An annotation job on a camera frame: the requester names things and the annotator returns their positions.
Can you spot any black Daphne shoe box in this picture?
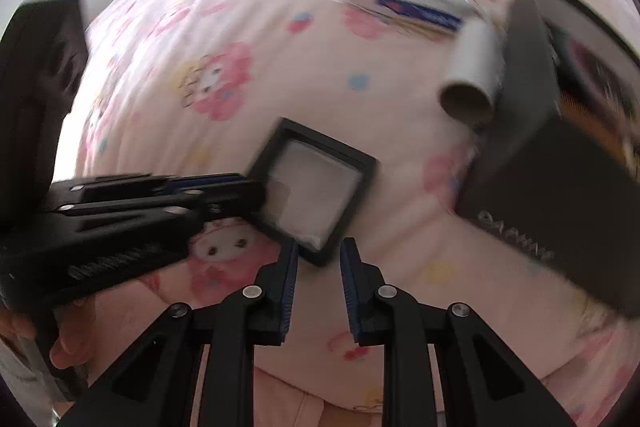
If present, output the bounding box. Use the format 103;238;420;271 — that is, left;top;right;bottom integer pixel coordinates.
456;0;639;317

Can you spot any black square display frame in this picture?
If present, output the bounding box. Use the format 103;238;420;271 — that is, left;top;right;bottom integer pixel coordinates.
246;118;378;267

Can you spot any cardboard paper roll tube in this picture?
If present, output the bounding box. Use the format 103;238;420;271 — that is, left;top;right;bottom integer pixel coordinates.
438;16;503;127

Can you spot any green yellow snack wrapper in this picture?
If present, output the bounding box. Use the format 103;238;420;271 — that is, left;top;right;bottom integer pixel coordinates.
559;95;634;169

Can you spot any person's left hand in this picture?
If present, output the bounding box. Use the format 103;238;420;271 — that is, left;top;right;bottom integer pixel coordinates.
0;296;166;373

